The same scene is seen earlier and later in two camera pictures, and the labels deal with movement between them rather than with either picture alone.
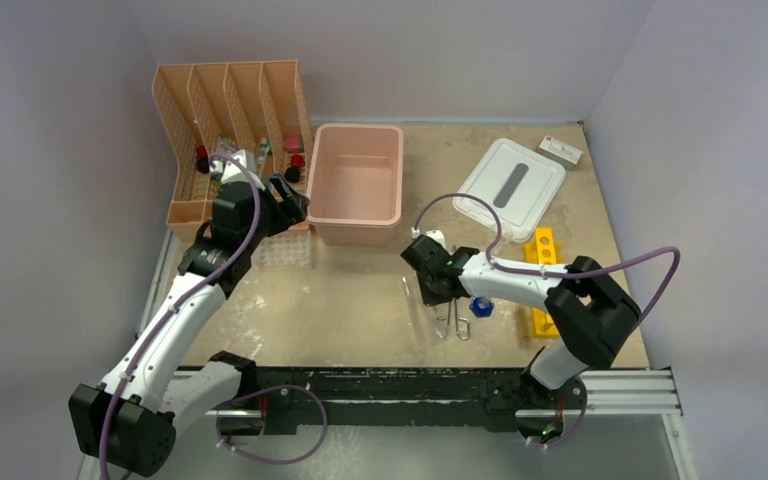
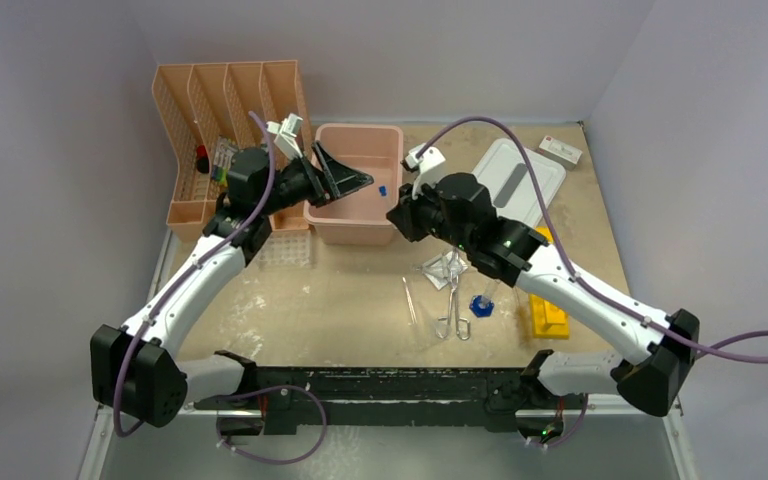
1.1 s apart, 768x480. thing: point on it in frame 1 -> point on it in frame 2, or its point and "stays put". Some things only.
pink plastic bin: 355,183 stays put
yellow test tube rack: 544,251 stays put
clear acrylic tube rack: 289,249 stays put
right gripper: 431,298 -> 405,216
